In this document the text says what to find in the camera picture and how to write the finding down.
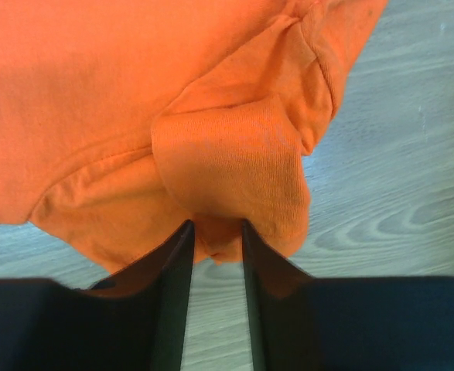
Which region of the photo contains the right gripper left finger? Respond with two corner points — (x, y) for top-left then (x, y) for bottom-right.
(0, 221), (195, 370)

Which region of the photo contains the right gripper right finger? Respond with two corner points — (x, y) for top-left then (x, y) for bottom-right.
(242, 222), (454, 370)

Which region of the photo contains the orange t-shirt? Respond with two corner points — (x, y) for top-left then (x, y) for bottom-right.
(0, 1), (386, 272)

